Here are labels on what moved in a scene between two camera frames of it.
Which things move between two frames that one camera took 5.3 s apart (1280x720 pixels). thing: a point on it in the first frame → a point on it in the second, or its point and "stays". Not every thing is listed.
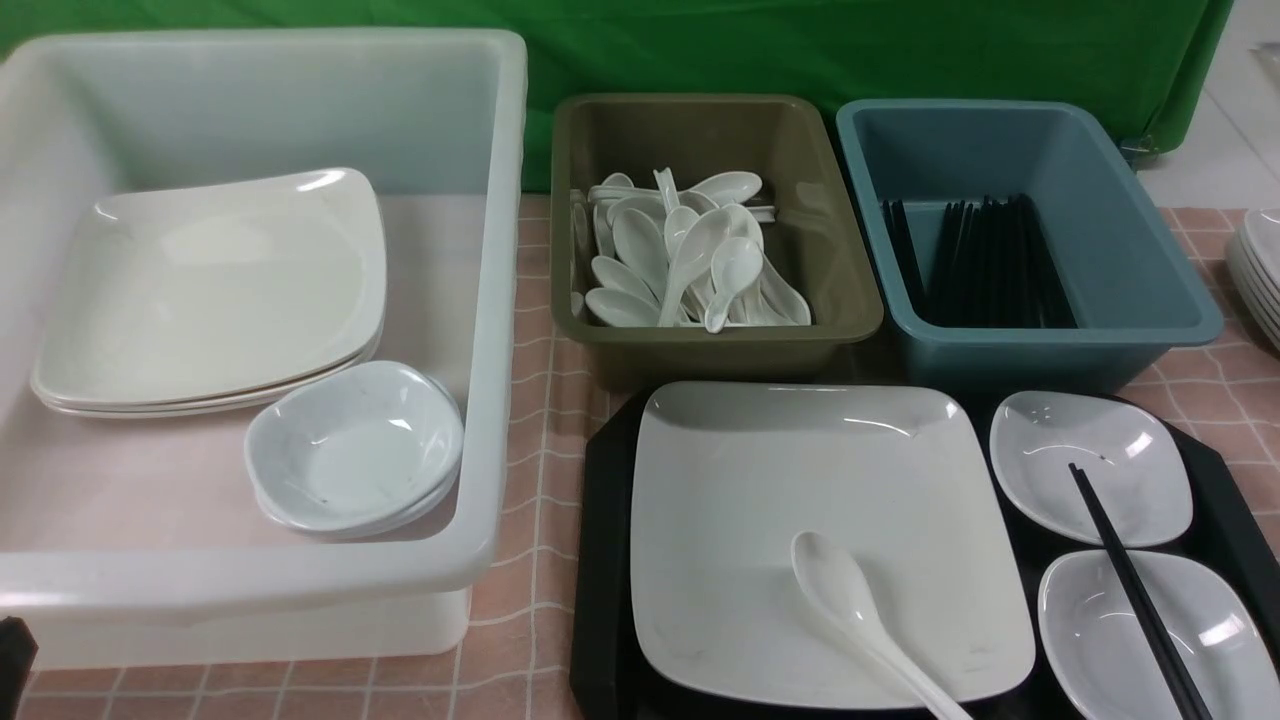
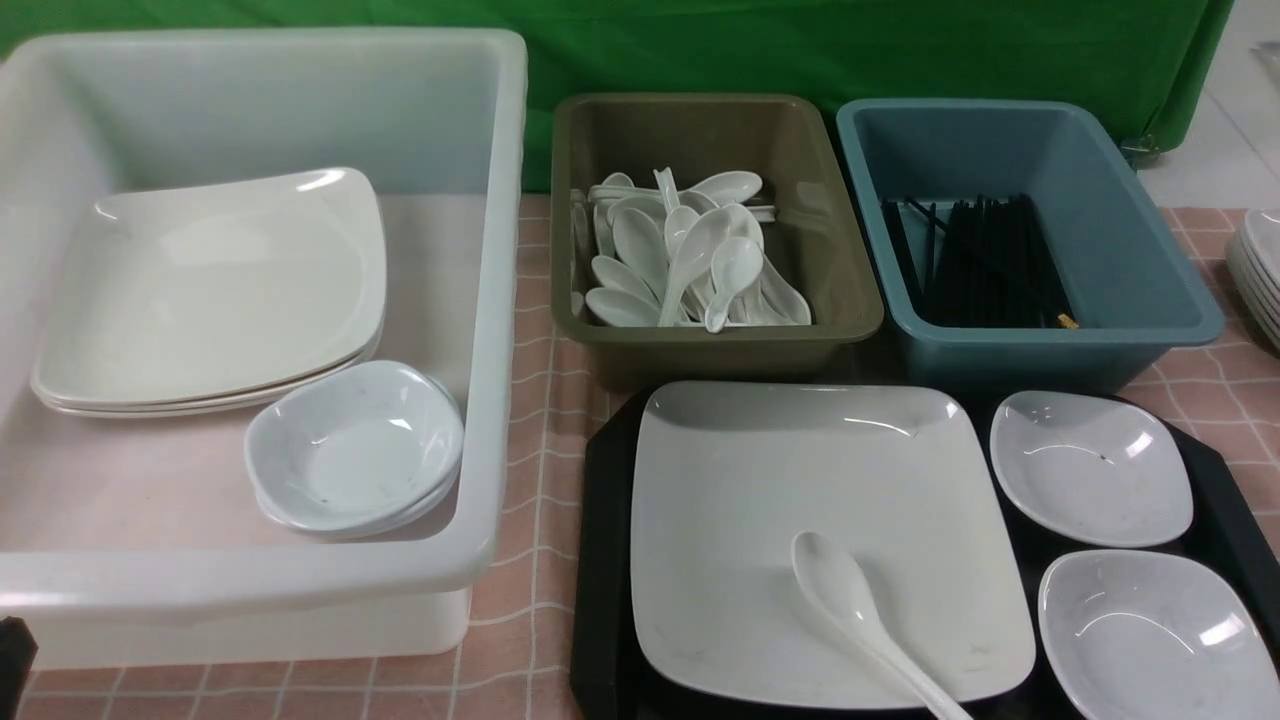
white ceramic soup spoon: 835,582 stays
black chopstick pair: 1183,695 → 984,262
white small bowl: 1097,645 stays
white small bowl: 1129,460 stays
